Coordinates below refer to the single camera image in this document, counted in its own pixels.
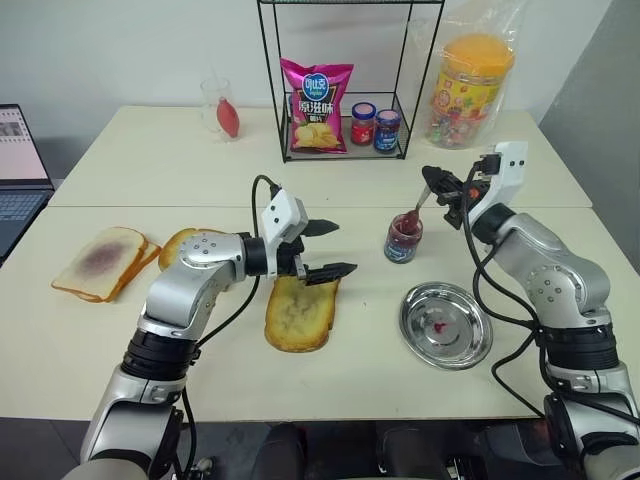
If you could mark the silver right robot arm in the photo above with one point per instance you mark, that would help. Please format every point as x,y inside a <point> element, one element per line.
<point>560,270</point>

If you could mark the dark rounded shape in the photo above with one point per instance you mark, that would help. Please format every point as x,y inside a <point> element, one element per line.
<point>412,452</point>
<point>285,452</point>

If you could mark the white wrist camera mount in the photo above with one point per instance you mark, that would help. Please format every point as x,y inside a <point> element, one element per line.
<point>507,172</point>
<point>280,212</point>

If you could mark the metal spoon with jam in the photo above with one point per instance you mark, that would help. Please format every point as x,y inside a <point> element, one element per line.
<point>419,205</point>

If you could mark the pink potato chips bag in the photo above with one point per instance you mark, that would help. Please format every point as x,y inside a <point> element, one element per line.
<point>317,107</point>

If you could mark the small toasted bread slice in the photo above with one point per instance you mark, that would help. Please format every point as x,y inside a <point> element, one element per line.
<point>172,247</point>

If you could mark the white bread slice with jam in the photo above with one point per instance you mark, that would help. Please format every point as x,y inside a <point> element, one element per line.
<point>97,262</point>

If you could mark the clear glass cup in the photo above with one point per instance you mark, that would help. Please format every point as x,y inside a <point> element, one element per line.
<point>212,100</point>

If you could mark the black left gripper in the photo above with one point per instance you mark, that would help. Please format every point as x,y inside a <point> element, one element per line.
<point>290,255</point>

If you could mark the long toasted bread slice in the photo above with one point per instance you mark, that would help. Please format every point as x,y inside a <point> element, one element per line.
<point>297,315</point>

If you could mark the round stainless steel plate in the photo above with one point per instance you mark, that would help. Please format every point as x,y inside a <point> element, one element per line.
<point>445,325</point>

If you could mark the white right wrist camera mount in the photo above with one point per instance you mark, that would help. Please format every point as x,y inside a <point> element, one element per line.
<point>507,172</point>

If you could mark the open jam jar blue label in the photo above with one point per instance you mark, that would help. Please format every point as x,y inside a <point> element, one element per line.
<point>401,242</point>

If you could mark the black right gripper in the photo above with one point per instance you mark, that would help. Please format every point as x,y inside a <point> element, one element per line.
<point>457,207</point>

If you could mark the open laptop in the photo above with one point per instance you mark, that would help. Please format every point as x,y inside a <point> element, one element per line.
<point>20,200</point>

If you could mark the clear plastic bag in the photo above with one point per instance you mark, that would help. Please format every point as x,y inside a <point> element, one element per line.
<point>425,50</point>

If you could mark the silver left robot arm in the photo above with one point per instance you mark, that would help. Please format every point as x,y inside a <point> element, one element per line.
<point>200,280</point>

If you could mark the closed jam jar blue label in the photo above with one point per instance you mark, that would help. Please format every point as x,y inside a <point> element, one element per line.
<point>386,132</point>

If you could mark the candy jar with orange lid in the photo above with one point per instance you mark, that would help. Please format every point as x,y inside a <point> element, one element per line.
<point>465,95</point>

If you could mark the red object in cup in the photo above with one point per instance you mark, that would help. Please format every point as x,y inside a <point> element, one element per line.
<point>229,120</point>

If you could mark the closed jam jar red label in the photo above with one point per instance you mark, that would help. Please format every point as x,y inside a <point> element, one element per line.
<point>362,125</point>

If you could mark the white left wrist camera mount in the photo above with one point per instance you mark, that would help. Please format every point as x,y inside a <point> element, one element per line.
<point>280,212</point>

